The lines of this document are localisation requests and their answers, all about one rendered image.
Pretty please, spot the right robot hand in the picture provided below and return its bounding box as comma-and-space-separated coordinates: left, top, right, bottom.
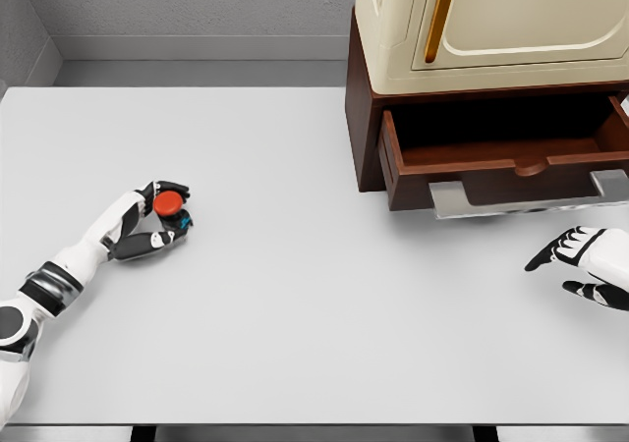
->
524, 225, 629, 312

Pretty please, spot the brown wooden drawer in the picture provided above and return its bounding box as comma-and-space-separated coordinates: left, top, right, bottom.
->
376, 92, 629, 213

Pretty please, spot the silver drawer handle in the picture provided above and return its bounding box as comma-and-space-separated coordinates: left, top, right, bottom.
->
428, 168, 629, 220

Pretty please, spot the gold door handle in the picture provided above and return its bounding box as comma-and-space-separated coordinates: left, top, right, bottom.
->
424, 0, 460, 66

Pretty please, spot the cream cabinet with door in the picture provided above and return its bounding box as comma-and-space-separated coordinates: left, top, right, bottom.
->
354, 0, 629, 97

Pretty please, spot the red push-button switch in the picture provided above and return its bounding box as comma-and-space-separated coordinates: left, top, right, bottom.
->
151, 191, 195, 232

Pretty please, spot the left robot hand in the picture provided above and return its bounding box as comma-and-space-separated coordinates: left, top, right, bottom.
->
81, 180, 195, 263

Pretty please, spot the brown wooden cabinet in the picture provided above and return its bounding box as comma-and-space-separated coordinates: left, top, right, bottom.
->
344, 7, 629, 194

